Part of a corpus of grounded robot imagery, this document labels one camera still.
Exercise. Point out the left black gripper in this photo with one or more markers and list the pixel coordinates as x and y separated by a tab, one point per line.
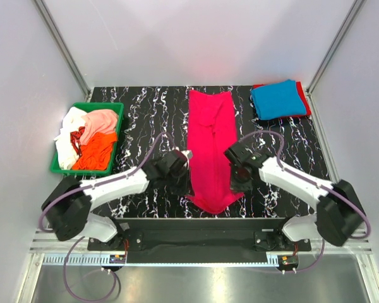
186	189

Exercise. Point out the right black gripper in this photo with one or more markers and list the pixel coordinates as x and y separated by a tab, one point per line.
235	185

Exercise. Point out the magenta t shirt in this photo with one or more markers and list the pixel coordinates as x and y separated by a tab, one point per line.
211	131

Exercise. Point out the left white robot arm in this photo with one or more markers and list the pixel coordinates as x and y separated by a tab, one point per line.
69	208

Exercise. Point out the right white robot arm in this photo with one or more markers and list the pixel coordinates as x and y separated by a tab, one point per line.
338	211

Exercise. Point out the folded blue t shirt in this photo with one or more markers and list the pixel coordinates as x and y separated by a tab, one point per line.
276	99

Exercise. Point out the orange t shirt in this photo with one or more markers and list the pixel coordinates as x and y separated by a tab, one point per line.
96	154

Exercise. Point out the folded red t shirt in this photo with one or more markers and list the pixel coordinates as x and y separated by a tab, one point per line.
303	98

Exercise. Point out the light pink t shirt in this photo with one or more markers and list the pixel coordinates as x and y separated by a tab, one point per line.
98	121

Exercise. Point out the dark red patterned garment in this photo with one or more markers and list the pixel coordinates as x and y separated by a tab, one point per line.
75	139

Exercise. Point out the white t shirt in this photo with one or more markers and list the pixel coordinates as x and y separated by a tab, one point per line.
66	156

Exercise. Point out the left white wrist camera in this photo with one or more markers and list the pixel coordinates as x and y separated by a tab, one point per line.
188	154

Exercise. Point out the aluminium frame rail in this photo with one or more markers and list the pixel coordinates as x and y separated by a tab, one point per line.
48	243

